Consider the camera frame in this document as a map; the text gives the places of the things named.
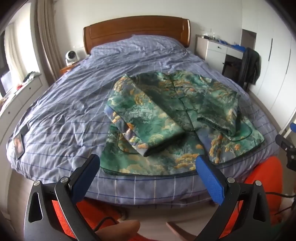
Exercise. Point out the dark hanging jacket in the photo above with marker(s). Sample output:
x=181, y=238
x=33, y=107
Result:
x=251, y=64

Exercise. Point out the wooden nightstand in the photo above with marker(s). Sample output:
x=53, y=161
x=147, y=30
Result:
x=67, y=68

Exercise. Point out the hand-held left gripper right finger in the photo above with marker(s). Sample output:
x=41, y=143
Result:
x=209, y=178

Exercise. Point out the beige curtain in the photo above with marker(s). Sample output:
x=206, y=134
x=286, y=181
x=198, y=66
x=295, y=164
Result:
x=48, y=34

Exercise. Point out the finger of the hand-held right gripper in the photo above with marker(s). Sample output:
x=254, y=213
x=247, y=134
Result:
x=283, y=141
x=293, y=127

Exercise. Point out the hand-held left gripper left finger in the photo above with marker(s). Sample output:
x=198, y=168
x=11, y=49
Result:
x=85, y=178

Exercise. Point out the white desk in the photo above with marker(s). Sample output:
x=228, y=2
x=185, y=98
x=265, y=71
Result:
x=215, y=49

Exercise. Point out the person's orange trousers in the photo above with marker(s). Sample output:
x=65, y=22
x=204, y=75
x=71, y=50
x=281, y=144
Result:
x=263, y=169

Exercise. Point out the small white fan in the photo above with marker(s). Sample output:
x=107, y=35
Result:
x=70, y=56

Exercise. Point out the bed with purple plaid duvet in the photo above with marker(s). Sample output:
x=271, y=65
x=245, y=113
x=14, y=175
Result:
x=69, y=104

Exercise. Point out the wooden headboard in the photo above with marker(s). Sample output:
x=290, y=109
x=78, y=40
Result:
x=138, y=30

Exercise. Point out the white wardrobe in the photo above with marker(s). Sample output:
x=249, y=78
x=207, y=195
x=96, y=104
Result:
x=277, y=58

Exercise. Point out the phone with photo case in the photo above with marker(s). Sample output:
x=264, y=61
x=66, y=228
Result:
x=19, y=146

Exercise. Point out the white crumpled cloth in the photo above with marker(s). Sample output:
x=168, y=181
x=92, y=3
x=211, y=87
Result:
x=31, y=76

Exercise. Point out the green printed jacket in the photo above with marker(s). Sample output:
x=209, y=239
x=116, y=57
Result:
x=148, y=111

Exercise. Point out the white window cabinet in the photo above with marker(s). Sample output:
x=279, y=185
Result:
x=23, y=92

